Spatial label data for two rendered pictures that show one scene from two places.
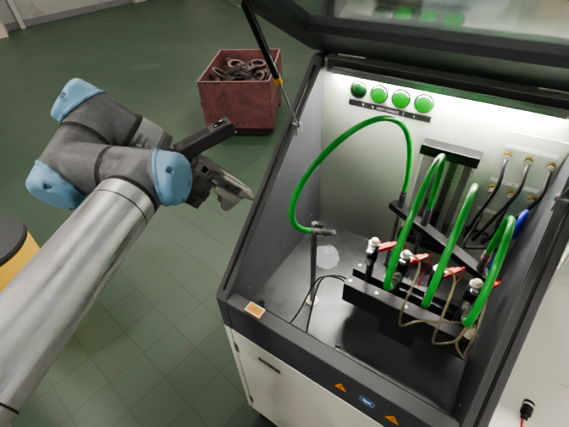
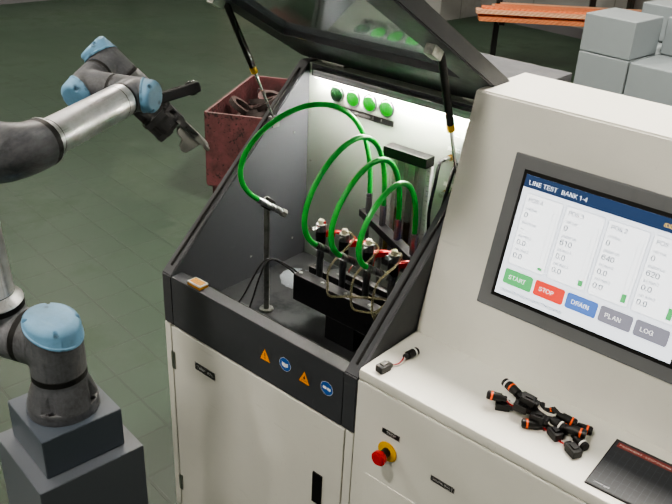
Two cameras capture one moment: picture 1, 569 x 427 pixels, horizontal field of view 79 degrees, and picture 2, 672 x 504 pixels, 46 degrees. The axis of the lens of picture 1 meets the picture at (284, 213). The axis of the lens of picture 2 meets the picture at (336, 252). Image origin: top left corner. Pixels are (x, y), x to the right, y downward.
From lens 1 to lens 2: 136 cm
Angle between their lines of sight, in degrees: 16
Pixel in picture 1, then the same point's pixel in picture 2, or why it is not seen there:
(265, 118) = not seen: hidden behind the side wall
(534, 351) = (435, 316)
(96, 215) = (107, 93)
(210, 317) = (149, 416)
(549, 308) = (440, 268)
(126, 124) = (126, 68)
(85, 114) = (104, 56)
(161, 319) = not seen: hidden behind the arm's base
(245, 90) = not seen: hidden behind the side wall
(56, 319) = (86, 122)
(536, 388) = (431, 348)
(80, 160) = (98, 77)
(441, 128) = (402, 132)
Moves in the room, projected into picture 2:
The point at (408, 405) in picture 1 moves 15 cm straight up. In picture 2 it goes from (314, 350) to (316, 296)
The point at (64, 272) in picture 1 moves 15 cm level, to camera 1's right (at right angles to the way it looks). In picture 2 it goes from (92, 107) to (165, 112)
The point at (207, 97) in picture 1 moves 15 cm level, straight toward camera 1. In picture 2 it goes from (216, 137) to (215, 146)
